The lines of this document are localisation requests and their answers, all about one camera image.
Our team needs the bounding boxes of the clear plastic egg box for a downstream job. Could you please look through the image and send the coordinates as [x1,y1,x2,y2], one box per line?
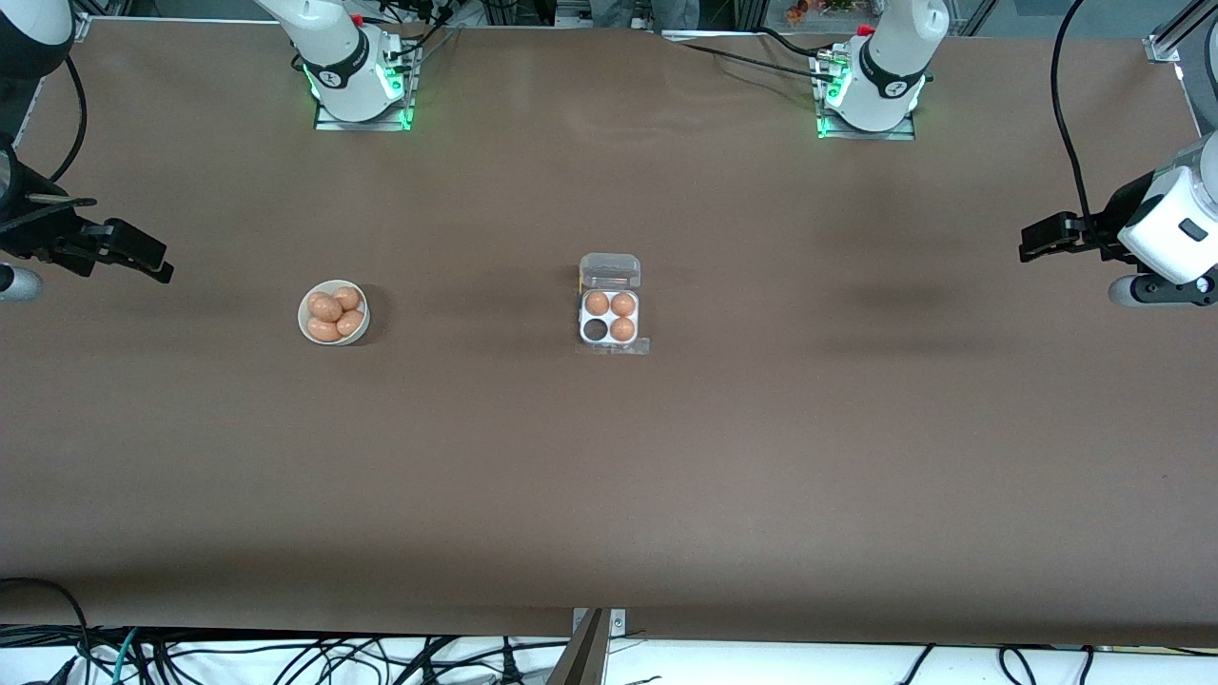
[578,252,643,351]

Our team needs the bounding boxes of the white round bowl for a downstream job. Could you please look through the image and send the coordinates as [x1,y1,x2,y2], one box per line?
[298,279,370,345]

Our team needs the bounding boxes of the person legs in jeans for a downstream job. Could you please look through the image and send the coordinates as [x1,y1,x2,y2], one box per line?
[590,0,700,29]

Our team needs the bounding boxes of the dark wedge-shaped pole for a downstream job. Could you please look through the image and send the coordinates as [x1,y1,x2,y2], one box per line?
[547,609,610,685]

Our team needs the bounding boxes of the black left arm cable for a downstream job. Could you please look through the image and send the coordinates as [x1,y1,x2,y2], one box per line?
[1051,0,1095,227]

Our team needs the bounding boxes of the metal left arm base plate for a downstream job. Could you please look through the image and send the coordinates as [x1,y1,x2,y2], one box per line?
[814,48,919,142]

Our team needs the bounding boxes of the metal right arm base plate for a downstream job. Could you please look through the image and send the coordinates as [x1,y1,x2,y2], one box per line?
[314,43,422,132]

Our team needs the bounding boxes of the short black table cable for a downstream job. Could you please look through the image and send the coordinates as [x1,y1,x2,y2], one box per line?
[756,27,824,56]

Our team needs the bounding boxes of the black looped cable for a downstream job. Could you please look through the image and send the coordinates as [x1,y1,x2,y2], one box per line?
[0,576,93,685]

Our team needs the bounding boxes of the long black table cable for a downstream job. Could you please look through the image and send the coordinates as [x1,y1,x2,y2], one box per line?
[680,40,829,79]

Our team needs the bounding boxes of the black base cable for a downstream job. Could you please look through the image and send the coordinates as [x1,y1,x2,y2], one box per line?
[376,0,462,63]

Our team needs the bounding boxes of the teal cable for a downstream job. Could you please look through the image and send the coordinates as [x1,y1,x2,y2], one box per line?
[90,626,142,685]

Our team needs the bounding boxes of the tangled black cables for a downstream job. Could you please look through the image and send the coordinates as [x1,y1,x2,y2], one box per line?
[143,633,572,685]

